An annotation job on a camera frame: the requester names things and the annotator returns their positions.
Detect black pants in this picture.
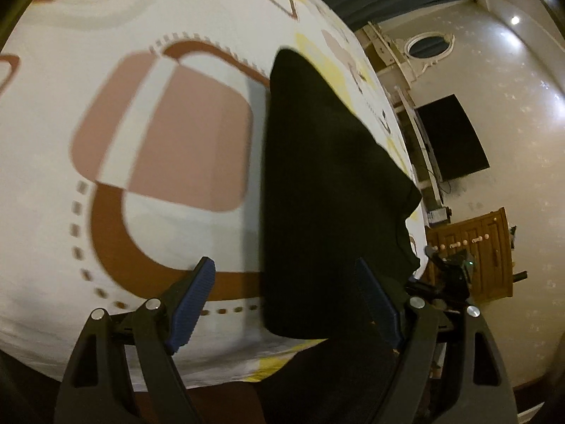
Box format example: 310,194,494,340
256,48,422,424

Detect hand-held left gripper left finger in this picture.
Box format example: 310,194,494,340
54,256,217,424

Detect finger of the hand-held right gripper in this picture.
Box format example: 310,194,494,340
405,276,443,300

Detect wooden cabinet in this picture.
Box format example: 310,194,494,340
426,207,518,306

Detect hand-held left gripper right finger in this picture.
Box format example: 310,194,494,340
355,256,518,424

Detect white vanity table with mirror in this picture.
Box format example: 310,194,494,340
355,22,455,107

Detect black flat television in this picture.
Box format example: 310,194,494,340
416,94,490,183

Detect patterned bed sheet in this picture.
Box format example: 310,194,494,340
0,0,428,395

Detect white television stand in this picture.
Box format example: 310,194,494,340
393,88,446,213

